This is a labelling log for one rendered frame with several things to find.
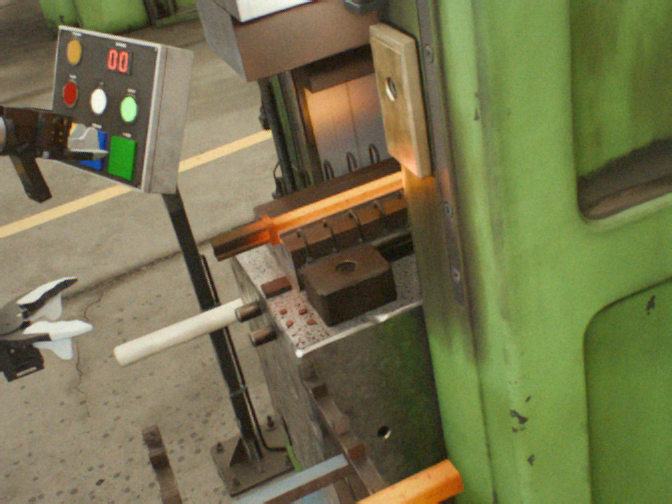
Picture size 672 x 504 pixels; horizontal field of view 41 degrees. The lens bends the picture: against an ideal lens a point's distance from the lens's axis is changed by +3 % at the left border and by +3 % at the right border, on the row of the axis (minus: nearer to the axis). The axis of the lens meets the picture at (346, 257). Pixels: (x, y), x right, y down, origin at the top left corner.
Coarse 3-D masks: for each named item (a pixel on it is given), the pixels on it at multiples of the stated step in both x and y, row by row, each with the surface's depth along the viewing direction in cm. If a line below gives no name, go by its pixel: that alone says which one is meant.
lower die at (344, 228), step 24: (384, 168) 153; (312, 192) 152; (336, 192) 148; (384, 192) 143; (336, 216) 141; (360, 216) 140; (408, 216) 141; (288, 240) 137; (312, 240) 136; (336, 240) 137; (288, 264) 140
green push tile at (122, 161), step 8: (112, 136) 172; (112, 144) 172; (120, 144) 171; (128, 144) 169; (136, 144) 168; (112, 152) 173; (120, 152) 171; (128, 152) 169; (136, 152) 169; (112, 160) 173; (120, 160) 171; (128, 160) 169; (112, 168) 173; (120, 168) 171; (128, 168) 169; (120, 176) 171; (128, 176) 169
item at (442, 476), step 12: (432, 468) 95; (444, 468) 94; (408, 480) 94; (420, 480) 94; (432, 480) 93; (444, 480) 93; (456, 480) 93; (384, 492) 93; (396, 492) 93; (408, 492) 93; (420, 492) 92; (432, 492) 93; (444, 492) 93; (456, 492) 94
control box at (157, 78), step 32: (64, 32) 183; (96, 32) 176; (64, 64) 183; (96, 64) 176; (128, 64) 169; (160, 64) 164; (192, 64) 169; (128, 96) 169; (160, 96) 166; (96, 128) 177; (128, 128) 170; (160, 128) 167; (64, 160) 185; (160, 160) 169; (160, 192) 171
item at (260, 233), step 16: (400, 176) 145; (352, 192) 144; (368, 192) 143; (304, 208) 142; (320, 208) 141; (336, 208) 142; (256, 224) 139; (272, 224) 138; (288, 224) 140; (224, 240) 137; (240, 240) 138; (256, 240) 139; (272, 240) 139; (224, 256) 138
